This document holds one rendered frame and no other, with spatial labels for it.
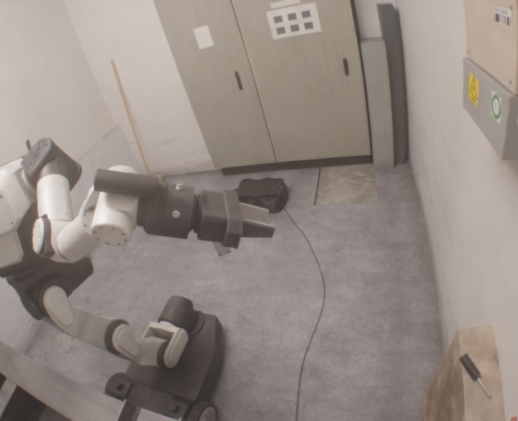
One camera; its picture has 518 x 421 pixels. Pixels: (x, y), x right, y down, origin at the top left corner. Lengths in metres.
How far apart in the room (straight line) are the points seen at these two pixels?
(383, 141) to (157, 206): 2.29
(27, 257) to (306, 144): 2.22
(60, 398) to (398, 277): 1.76
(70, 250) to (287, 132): 2.20
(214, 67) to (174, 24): 0.48
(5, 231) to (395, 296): 1.76
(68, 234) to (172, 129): 2.71
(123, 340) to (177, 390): 0.46
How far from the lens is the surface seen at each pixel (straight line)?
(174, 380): 1.64
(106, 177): 0.48
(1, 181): 0.92
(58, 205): 0.80
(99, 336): 1.26
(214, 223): 0.49
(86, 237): 0.59
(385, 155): 2.69
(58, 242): 0.68
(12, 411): 1.58
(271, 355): 1.72
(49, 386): 1.38
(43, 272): 1.06
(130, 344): 1.31
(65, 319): 1.10
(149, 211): 0.48
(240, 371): 1.73
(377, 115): 2.53
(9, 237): 0.96
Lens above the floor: 1.51
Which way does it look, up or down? 37 degrees down
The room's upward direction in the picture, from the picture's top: 18 degrees counter-clockwise
